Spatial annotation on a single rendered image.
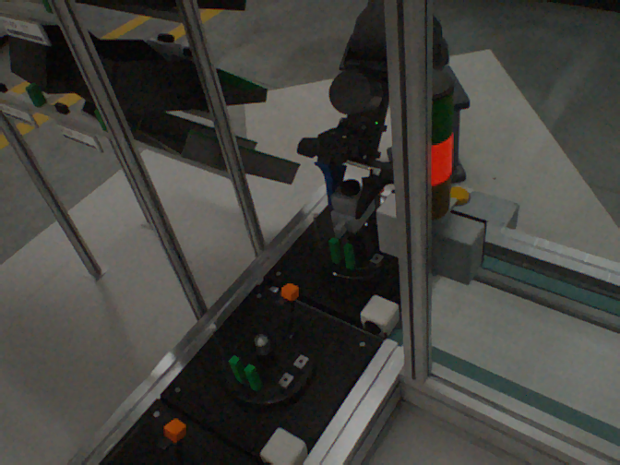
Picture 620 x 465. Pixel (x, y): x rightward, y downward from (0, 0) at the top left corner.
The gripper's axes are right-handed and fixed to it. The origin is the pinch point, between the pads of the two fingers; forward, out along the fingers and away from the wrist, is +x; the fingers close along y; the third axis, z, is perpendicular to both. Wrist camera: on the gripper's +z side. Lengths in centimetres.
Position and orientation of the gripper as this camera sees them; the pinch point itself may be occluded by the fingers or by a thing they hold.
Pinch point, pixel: (349, 193)
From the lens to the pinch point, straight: 91.2
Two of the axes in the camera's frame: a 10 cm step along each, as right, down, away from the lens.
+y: 8.2, 3.1, -4.8
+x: -2.0, 9.4, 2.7
